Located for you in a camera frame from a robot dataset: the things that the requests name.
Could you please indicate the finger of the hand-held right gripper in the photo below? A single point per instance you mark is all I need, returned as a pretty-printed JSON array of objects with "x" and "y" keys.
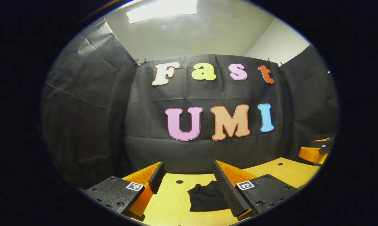
[{"x": 309, "y": 154}]

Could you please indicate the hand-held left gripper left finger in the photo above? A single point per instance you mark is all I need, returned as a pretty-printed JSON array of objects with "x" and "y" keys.
[{"x": 156, "y": 177}]

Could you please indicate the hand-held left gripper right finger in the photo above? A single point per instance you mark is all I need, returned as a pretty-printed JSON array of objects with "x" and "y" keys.
[{"x": 228, "y": 188}]

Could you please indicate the black button shirt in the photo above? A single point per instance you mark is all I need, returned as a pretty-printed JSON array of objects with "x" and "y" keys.
[{"x": 204, "y": 197}]

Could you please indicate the black backdrop cloth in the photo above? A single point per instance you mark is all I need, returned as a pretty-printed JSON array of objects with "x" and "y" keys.
[{"x": 207, "y": 150}]

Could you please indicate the ceiling light panel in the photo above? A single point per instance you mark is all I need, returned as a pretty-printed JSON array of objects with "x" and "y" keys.
[{"x": 162, "y": 11}]

